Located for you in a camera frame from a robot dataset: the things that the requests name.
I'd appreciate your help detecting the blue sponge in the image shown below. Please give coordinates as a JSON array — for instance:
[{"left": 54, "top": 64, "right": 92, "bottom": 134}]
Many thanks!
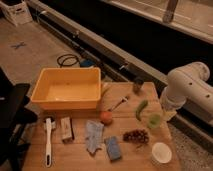
[{"left": 104, "top": 136, "right": 122, "bottom": 161}]

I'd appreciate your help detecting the white dish brush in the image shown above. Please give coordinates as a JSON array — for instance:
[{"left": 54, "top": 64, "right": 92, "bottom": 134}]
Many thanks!
[{"left": 45, "top": 117, "right": 55, "bottom": 167}]

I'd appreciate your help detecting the white bowl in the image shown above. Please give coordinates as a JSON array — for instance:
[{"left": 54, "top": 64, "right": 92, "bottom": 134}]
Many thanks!
[{"left": 151, "top": 142, "right": 172, "bottom": 164}]

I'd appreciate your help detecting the bunch of dark grapes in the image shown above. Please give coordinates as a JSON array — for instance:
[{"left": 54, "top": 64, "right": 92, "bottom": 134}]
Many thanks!
[{"left": 123, "top": 129, "right": 149, "bottom": 144}]

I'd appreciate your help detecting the black chair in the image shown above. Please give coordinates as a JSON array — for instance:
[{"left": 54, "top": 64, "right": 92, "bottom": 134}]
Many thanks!
[{"left": 0, "top": 67, "right": 37, "bottom": 171}]

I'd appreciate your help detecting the orange fruit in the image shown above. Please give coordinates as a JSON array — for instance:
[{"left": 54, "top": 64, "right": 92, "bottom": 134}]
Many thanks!
[{"left": 100, "top": 111, "right": 113, "bottom": 125}]

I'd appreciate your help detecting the black coiled cable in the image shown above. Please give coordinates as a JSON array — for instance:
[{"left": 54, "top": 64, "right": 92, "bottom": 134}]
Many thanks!
[{"left": 56, "top": 53, "right": 81, "bottom": 68}]

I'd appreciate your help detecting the green plastic cup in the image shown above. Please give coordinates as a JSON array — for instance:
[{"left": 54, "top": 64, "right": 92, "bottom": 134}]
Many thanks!
[{"left": 147, "top": 114, "right": 161, "bottom": 129}]

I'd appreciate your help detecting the light blue towel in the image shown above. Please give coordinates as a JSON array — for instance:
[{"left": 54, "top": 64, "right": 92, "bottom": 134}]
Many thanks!
[{"left": 85, "top": 120, "right": 104, "bottom": 155}]

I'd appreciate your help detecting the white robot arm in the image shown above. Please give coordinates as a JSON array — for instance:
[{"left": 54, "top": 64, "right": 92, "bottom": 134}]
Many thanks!
[{"left": 160, "top": 62, "right": 213, "bottom": 121}]

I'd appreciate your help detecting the yellow plastic tub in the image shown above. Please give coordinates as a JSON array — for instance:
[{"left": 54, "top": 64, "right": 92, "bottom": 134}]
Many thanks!
[{"left": 31, "top": 67, "right": 101, "bottom": 110}]

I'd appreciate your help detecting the small cardboard box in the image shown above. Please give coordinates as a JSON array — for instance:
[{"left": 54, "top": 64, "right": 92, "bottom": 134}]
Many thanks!
[{"left": 60, "top": 117, "right": 73, "bottom": 143}]

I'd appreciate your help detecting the white storage box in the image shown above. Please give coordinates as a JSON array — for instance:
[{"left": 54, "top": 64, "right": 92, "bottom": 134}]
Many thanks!
[{"left": 0, "top": 0, "right": 32, "bottom": 26}]

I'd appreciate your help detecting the blue floor object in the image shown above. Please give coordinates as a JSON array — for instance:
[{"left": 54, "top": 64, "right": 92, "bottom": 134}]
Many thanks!
[{"left": 80, "top": 59, "right": 95, "bottom": 67}]

